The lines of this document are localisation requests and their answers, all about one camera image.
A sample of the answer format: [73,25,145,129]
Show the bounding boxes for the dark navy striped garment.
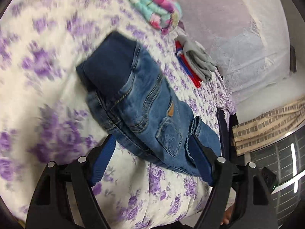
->
[217,108,238,164]

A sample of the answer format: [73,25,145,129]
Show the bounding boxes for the folded grey garment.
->
[175,35,216,83]

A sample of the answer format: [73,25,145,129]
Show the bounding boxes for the blue denim jeans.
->
[76,31,221,183]

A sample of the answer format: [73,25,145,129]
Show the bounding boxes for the folded red blue garment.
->
[175,40,202,88]

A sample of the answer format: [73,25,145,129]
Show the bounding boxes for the black grid device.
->
[250,127,304,226]

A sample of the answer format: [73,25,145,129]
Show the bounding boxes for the purple floral bed quilt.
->
[1,0,235,228]

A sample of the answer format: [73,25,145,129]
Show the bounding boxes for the beige checkered cloth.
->
[233,97,304,156]

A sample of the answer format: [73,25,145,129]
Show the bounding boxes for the folded floral blanket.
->
[128,0,182,35]

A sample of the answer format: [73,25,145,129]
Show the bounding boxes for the white lace curtain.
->
[177,0,290,103]

